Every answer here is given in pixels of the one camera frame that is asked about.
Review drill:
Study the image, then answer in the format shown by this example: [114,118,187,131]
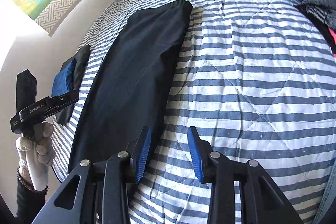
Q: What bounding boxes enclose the folded blue knit garment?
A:
[51,58,76,97]

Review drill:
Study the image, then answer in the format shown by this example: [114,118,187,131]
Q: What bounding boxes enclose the folded black garment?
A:
[56,45,91,125]

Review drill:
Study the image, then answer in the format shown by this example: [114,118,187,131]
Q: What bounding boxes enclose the black yellow striped pants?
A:
[68,0,193,169]

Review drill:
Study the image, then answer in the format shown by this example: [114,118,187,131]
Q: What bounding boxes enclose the left white gloved hand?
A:
[15,122,55,192]

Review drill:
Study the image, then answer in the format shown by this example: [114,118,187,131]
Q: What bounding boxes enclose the left black sleeved forearm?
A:
[17,169,49,224]

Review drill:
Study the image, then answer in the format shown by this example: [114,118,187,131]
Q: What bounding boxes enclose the blue white striped quilt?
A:
[53,0,335,223]

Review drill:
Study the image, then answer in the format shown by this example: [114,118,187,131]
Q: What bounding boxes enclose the light blue denim jeans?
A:
[313,172,336,224]

